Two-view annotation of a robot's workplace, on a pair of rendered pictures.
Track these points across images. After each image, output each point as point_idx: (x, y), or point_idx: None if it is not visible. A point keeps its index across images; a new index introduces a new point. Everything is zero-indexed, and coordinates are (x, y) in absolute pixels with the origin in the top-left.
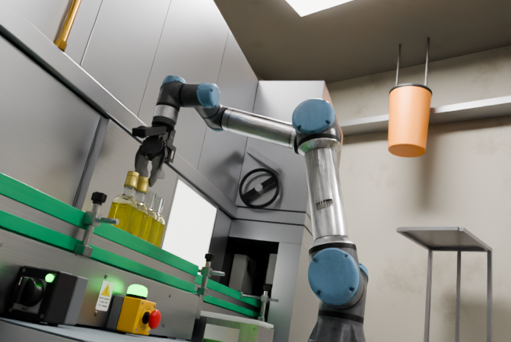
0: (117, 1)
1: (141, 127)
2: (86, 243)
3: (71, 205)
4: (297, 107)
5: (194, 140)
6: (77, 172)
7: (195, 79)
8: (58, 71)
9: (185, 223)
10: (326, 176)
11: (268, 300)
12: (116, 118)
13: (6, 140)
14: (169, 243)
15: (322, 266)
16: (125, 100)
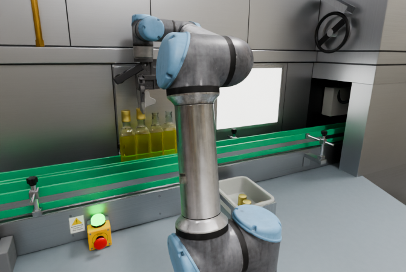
0: None
1: (115, 77)
2: (34, 210)
3: (115, 129)
4: (158, 51)
5: (234, 26)
6: (109, 109)
7: None
8: (47, 62)
9: (240, 95)
10: (181, 144)
11: (325, 143)
12: (122, 61)
13: (38, 120)
14: (224, 115)
15: (171, 251)
16: (131, 40)
